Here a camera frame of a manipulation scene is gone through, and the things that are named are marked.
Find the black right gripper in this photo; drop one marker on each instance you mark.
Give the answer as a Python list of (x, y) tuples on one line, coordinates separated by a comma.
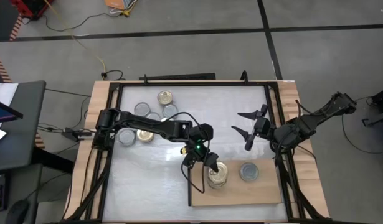
[(262, 127)]

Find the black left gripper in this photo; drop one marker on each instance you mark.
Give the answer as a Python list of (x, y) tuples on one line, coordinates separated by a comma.
[(199, 149)]

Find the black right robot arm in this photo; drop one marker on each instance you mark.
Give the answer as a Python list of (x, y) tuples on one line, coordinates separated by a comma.
[(303, 127)]

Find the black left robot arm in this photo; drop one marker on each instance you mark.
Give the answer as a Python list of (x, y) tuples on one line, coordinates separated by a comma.
[(154, 126)]

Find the black shelf side panel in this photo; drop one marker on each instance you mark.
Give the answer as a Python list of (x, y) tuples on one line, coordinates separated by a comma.
[(189, 186)]

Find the light wooden shelf board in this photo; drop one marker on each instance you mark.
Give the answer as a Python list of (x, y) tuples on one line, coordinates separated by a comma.
[(241, 196)]

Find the black usb hub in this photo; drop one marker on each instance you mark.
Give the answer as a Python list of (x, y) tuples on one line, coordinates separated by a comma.
[(76, 134)]

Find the black device stand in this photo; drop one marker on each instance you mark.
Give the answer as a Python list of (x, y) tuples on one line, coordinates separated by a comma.
[(381, 99)]

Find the orange cardboard box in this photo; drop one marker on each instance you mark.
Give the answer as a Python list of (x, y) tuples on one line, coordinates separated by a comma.
[(116, 3)]

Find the grey desk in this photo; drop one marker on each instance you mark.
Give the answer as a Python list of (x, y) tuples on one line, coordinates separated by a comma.
[(23, 140)]

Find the black computer mouse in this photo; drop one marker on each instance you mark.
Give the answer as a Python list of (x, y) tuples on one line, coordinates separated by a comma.
[(17, 213)]

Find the white paper sheet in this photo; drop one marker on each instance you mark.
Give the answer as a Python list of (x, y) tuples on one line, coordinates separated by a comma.
[(4, 91)]

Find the red equipment box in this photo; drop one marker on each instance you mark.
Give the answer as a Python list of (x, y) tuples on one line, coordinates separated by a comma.
[(32, 7)]

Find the black metal table frame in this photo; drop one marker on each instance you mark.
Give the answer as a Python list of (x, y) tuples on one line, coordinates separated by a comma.
[(194, 84)]

